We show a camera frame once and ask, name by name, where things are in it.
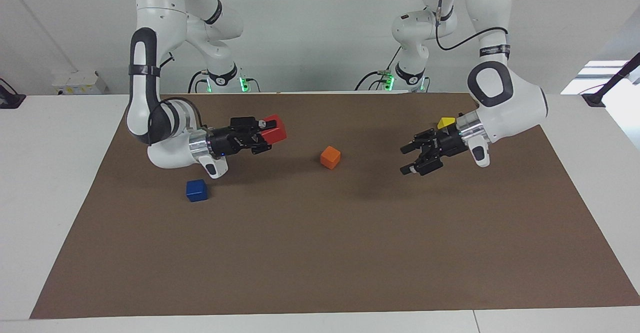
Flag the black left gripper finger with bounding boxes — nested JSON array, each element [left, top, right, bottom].
[[399, 152, 445, 177], [399, 128, 437, 155]]

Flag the red wooden block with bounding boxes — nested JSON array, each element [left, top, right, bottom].
[[260, 114, 289, 146]]

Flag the blue wooden block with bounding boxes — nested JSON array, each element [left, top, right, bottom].
[[185, 178, 209, 203]]

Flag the orange wooden block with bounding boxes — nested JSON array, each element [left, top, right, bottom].
[[319, 145, 342, 170]]

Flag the brown table mat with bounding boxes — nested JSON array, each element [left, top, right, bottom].
[[29, 91, 640, 320]]

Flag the white box with yellow label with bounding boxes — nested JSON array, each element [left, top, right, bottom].
[[52, 70, 109, 96]]

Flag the black pole with clamp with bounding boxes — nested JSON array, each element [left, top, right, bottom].
[[581, 52, 640, 108]]

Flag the black base cable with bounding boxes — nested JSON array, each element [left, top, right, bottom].
[[354, 46, 404, 92], [187, 68, 212, 94]]

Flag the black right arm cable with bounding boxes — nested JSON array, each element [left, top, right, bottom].
[[148, 52, 202, 130]]

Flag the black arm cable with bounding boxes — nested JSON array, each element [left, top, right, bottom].
[[434, 0, 510, 52], [148, 52, 202, 130]]

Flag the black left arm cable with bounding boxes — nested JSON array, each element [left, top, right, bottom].
[[434, 0, 510, 52]]

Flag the black table cable mount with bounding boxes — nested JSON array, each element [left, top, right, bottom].
[[0, 77, 27, 110]]

